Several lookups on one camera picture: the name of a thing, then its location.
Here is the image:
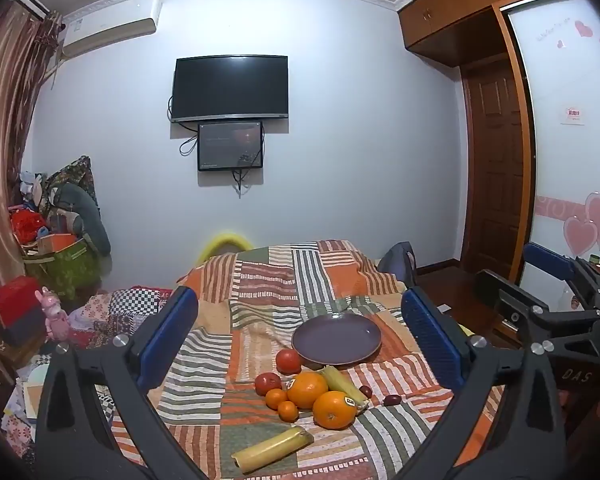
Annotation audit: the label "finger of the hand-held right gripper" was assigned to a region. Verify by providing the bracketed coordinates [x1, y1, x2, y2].
[524, 241, 600, 311]
[474, 269, 600, 345]

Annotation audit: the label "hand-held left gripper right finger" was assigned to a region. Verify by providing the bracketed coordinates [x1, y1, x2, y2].
[394, 287, 564, 480]

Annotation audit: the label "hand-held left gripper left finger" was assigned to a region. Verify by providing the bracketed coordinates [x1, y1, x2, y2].
[35, 285, 211, 480]

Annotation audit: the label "dark purple plate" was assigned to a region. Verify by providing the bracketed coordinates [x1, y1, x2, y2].
[291, 312, 382, 366]

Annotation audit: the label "large orange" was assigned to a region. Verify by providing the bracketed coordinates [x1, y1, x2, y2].
[312, 390, 358, 431]
[286, 371, 329, 410]

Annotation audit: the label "checkered quilt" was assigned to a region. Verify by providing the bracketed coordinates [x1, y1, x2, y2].
[111, 286, 177, 313]

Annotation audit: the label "blue grey bag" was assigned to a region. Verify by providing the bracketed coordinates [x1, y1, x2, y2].
[377, 241, 417, 288]

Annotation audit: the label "white wardrobe door pink hearts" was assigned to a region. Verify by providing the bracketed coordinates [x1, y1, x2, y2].
[500, 0, 600, 286]

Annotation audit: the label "striped patchwork blanket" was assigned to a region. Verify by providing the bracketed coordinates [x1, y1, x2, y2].
[107, 240, 510, 480]

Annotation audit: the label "brown wooden door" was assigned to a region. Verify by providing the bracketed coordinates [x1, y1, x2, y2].
[460, 57, 535, 273]

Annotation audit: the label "yellow foam arc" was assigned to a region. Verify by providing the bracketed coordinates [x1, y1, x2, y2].
[196, 231, 255, 265]

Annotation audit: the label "pink plush rabbit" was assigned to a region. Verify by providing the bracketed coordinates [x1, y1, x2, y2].
[35, 287, 72, 342]

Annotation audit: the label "green patterned bag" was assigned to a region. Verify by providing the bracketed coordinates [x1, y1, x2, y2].
[22, 237, 103, 303]

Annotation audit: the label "red box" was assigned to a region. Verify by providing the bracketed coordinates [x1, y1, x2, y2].
[0, 276, 43, 318]

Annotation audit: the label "red bag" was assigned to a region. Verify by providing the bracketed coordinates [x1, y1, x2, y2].
[10, 210, 48, 246]

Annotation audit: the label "dark patterned cushion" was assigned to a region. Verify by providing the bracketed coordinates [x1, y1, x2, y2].
[45, 156, 101, 208]

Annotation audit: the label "striped brown curtain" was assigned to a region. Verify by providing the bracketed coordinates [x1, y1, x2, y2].
[0, 0, 63, 396]

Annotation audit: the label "wooden overhead cabinet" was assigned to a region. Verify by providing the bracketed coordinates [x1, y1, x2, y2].
[397, 0, 580, 68]

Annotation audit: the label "white air conditioner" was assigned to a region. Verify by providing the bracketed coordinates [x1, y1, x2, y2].
[60, 0, 163, 61]

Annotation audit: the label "small black wall monitor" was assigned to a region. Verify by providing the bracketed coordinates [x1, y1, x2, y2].
[197, 120, 265, 172]

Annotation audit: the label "black wall television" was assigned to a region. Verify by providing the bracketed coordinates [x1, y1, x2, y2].
[172, 54, 289, 123]

